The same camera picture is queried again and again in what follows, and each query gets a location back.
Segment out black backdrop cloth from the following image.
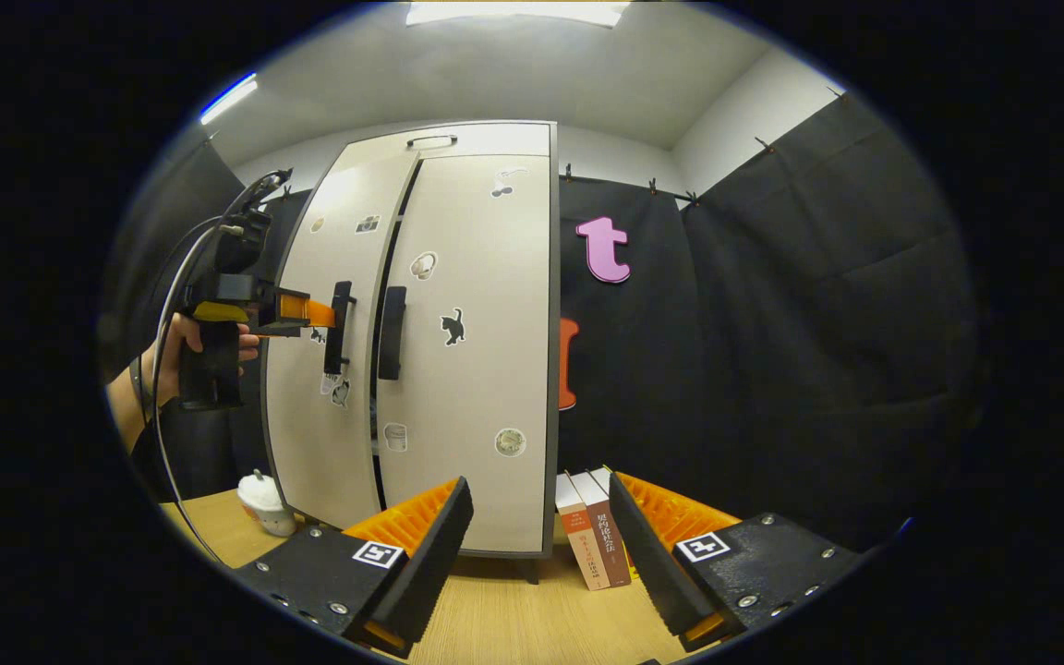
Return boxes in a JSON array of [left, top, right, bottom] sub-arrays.
[[103, 92, 985, 555]]

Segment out white shoe cabinet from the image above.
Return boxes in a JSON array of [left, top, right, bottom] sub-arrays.
[[260, 120, 562, 585]]

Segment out white cabinet door cat sticker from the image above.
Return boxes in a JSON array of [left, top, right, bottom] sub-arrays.
[[375, 154, 551, 555]]

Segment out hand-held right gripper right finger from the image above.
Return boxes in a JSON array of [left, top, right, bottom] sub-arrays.
[[608, 473, 865, 652]]

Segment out small ceiling light panel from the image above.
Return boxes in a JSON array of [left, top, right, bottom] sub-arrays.
[[199, 74, 259, 126]]

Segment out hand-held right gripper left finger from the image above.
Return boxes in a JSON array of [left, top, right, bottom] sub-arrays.
[[236, 478, 476, 659]]

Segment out white cabinet door camera sticker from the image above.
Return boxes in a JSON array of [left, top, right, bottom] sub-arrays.
[[264, 152, 422, 532]]

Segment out white lidded cup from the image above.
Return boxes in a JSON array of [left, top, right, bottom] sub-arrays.
[[236, 469, 298, 538]]

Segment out black door handle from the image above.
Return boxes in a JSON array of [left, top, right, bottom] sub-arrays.
[[324, 281, 358, 376]]

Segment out large ceiling light panel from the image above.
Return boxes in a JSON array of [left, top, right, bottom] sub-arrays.
[[405, 0, 630, 28]]

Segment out white orange book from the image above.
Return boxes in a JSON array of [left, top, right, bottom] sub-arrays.
[[555, 474, 612, 592]]

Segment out brown book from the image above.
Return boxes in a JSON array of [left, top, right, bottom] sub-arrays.
[[569, 471, 633, 588]]

